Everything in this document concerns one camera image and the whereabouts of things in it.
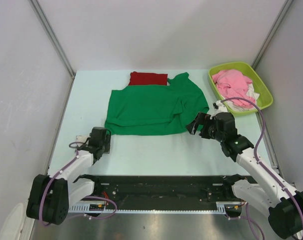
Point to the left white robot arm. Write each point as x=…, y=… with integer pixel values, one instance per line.
x=51, y=196

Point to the green t-shirt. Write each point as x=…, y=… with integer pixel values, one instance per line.
x=155, y=110

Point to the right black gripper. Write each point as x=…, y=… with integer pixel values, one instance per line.
x=202, y=119

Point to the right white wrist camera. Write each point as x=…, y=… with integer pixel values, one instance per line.
x=219, y=107

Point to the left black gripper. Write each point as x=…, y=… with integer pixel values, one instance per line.
x=107, y=142

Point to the slotted cable duct rail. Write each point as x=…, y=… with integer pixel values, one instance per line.
x=219, y=208

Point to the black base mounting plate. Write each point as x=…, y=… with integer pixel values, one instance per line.
x=170, y=192

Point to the left aluminium corner post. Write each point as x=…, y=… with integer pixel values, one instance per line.
x=45, y=23

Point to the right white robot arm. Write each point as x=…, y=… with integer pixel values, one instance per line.
x=275, y=198

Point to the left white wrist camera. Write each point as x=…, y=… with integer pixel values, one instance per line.
x=82, y=138

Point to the right aluminium corner post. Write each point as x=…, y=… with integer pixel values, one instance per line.
x=285, y=9

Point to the white t-shirt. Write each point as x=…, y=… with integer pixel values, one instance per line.
x=253, y=96

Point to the folded red t-shirt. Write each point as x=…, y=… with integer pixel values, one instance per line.
x=147, y=78

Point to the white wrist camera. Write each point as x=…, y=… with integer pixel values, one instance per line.
x=82, y=138
x=219, y=107

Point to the aluminium frame rail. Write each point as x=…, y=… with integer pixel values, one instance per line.
x=243, y=224

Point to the aluminium corner post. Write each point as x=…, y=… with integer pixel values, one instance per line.
x=45, y=23
x=285, y=9

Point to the pink t-shirt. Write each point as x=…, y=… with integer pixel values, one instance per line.
x=231, y=83

